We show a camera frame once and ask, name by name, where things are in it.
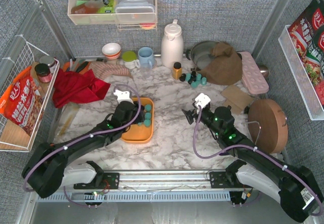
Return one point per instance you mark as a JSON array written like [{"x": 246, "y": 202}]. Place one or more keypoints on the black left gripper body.
[{"x": 137, "y": 110}]

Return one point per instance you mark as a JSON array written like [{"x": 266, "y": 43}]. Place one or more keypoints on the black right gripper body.
[{"x": 193, "y": 114}]

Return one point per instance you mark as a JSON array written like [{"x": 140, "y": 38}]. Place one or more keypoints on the green capsule number 3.
[{"x": 148, "y": 107}]

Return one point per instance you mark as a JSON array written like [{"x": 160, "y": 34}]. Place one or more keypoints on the green capsule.
[
  {"x": 148, "y": 115},
  {"x": 147, "y": 122}
]

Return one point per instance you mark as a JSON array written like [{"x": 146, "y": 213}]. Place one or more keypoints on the orange plastic storage basket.
[{"x": 139, "y": 134}]

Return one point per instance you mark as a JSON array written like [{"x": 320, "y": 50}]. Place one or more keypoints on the brown cardboard sheet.
[{"x": 236, "y": 98}]

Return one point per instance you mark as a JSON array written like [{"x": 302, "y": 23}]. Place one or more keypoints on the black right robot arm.
[{"x": 295, "y": 189}]

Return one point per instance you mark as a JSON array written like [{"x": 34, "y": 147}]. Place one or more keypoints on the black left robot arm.
[{"x": 46, "y": 170}]

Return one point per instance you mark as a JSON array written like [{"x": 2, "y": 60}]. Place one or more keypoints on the yellow bottle black cap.
[{"x": 177, "y": 70}]

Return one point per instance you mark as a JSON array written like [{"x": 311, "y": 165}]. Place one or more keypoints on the striped pink cloth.
[{"x": 102, "y": 70}]

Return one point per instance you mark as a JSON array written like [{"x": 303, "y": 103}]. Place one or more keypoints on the green lidded cup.
[{"x": 130, "y": 60}]

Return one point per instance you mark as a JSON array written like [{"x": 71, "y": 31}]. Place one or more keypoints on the blue mug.
[{"x": 146, "y": 56}]

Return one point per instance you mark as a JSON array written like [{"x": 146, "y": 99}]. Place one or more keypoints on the brown cloth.
[{"x": 225, "y": 67}]

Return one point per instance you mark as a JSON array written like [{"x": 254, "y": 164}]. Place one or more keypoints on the steel pot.
[{"x": 201, "y": 54}]

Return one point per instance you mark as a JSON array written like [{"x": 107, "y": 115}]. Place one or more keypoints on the white orange striped bowl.
[{"x": 111, "y": 50}]

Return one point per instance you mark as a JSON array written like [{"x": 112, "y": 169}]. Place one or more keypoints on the red cloth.
[{"x": 78, "y": 88}]

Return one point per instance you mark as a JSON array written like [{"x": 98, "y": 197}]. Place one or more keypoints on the pink ice cube tray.
[{"x": 251, "y": 75}]

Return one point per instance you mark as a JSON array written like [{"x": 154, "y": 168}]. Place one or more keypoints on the white thermos jug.
[{"x": 172, "y": 45}]

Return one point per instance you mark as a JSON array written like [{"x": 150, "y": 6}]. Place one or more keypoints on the round wooden board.
[{"x": 267, "y": 124}]

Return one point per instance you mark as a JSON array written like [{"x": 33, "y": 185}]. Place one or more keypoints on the red jam jar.
[{"x": 43, "y": 72}]

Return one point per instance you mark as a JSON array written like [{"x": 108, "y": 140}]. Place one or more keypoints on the clear plastic food containers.
[{"x": 135, "y": 11}]

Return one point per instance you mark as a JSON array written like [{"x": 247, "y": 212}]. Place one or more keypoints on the orange snack bag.
[{"x": 20, "y": 103}]

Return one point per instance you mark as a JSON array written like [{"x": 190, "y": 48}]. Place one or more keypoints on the red noodle package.
[{"x": 306, "y": 33}]

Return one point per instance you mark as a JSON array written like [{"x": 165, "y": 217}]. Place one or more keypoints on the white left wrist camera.
[{"x": 122, "y": 96}]

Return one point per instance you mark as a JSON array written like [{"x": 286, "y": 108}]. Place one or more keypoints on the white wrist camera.
[
  {"x": 201, "y": 100},
  {"x": 122, "y": 96}
]

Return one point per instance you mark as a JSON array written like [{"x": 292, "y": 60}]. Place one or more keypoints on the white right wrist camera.
[{"x": 201, "y": 100}]

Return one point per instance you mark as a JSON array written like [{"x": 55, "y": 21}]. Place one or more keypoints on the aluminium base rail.
[{"x": 164, "y": 178}]

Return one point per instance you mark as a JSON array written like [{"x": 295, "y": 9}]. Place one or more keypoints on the cream wall rack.
[{"x": 100, "y": 12}]

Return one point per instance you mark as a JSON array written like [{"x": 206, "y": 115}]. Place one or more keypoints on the white wire wall basket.
[{"x": 25, "y": 54}]

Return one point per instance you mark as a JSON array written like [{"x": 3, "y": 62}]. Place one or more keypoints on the white side wall rack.
[{"x": 305, "y": 87}]

